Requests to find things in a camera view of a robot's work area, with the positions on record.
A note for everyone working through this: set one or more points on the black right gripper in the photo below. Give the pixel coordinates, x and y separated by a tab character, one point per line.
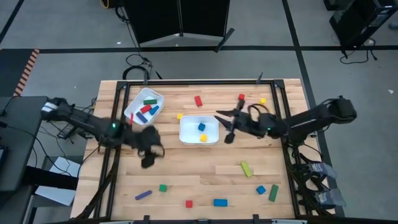
247	123

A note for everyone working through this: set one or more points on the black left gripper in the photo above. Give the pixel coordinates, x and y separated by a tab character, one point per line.
149	140

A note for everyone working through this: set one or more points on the red cube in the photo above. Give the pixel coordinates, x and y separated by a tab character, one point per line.
188	203
241	96

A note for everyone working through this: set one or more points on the red long block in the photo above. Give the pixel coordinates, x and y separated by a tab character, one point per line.
132	119
198	100

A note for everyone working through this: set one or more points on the blue cube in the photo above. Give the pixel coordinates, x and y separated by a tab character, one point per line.
261	189
201	126

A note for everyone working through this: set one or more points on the yellow cylinder block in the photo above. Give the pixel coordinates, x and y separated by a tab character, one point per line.
263	100

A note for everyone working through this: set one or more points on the small yellow cube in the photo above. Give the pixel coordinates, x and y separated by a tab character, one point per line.
180	116

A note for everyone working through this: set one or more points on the white plastic bin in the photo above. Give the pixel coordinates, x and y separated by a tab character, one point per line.
191	133
136	102

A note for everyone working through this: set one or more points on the green cube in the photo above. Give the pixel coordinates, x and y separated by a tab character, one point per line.
163	188

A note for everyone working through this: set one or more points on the lime long block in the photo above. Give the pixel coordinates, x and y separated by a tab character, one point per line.
247	169

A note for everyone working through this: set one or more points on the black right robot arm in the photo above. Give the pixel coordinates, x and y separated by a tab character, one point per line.
311	119

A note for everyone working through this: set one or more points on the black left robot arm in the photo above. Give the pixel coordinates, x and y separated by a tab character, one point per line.
84	119

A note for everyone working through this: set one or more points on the white paper sheet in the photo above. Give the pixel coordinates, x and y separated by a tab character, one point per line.
56	193

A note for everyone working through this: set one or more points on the black folding screen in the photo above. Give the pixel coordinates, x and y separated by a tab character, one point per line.
161	18

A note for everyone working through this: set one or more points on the black desk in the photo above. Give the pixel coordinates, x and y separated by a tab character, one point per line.
18	140

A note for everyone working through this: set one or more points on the black equipment cart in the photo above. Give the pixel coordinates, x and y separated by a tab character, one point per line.
357	21

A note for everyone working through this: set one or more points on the black table frame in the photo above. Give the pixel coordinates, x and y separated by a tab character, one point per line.
199	82

